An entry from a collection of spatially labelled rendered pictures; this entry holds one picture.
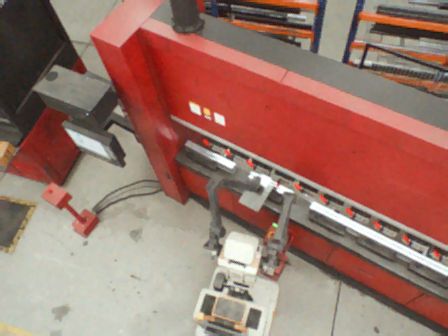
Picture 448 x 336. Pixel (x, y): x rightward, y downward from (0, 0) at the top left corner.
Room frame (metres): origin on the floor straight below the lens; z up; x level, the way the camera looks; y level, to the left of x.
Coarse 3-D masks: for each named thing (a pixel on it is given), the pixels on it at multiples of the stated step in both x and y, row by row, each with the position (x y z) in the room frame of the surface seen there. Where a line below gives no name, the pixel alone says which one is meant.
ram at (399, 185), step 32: (160, 64) 1.95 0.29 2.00; (192, 64) 1.77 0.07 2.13; (192, 96) 1.81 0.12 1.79; (224, 96) 1.63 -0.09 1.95; (256, 96) 1.48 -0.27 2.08; (192, 128) 1.86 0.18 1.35; (224, 128) 1.65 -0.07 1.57; (256, 128) 1.48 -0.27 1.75; (288, 128) 1.34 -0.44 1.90; (320, 128) 1.21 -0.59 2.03; (288, 160) 1.32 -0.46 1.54; (320, 160) 1.18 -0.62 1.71; (352, 160) 1.07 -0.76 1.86; (384, 160) 0.97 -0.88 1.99; (416, 160) 0.88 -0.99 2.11; (352, 192) 1.02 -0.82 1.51; (384, 192) 0.91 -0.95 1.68; (416, 192) 0.82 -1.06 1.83; (416, 224) 0.74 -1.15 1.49
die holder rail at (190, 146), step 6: (186, 144) 1.97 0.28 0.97; (192, 144) 1.96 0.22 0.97; (186, 150) 1.97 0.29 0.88; (192, 150) 1.92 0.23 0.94; (198, 150) 1.89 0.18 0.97; (204, 150) 1.88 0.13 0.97; (204, 156) 1.84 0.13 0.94; (210, 156) 1.81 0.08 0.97; (216, 156) 1.80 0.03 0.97; (216, 162) 1.76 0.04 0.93; (222, 162) 1.73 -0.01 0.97; (228, 162) 1.72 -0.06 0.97; (222, 168) 1.72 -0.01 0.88; (228, 168) 1.68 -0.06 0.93; (234, 168) 1.69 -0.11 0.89
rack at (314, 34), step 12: (216, 0) 3.46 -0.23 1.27; (252, 0) 3.27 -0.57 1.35; (264, 0) 3.22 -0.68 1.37; (276, 0) 3.17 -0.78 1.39; (288, 0) 3.13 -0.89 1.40; (324, 0) 3.43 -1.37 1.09; (216, 12) 3.44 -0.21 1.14; (324, 12) 3.40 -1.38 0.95; (240, 24) 3.33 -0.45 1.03; (252, 24) 3.28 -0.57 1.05; (264, 24) 3.68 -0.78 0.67; (300, 36) 3.05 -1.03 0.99; (312, 36) 3.00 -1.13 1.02; (312, 48) 2.99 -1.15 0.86
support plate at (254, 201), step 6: (270, 186) 1.41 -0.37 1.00; (246, 192) 1.39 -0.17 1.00; (252, 192) 1.38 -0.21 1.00; (264, 192) 1.36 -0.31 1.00; (240, 198) 1.34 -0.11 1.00; (246, 198) 1.34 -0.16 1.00; (252, 198) 1.33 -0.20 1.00; (258, 198) 1.32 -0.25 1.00; (264, 198) 1.31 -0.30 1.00; (246, 204) 1.28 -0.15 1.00; (252, 204) 1.28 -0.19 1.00; (258, 204) 1.27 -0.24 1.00; (258, 210) 1.22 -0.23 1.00
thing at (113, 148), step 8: (72, 120) 1.96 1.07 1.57; (80, 120) 1.95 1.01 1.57; (64, 128) 1.91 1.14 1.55; (72, 128) 1.86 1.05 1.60; (80, 128) 1.85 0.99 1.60; (88, 128) 1.86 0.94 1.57; (96, 128) 1.84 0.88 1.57; (88, 136) 1.77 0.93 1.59; (96, 136) 1.75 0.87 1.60; (104, 136) 1.74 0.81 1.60; (112, 136) 1.74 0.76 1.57; (104, 144) 1.69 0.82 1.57; (112, 144) 1.68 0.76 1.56; (120, 144) 1.76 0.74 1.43; (88, 152) 1.85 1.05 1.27; (112, 152) 1.67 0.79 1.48; (120, 152) 1.73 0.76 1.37; (112, 160) 1.70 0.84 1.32; (120, 160) 1.67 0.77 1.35
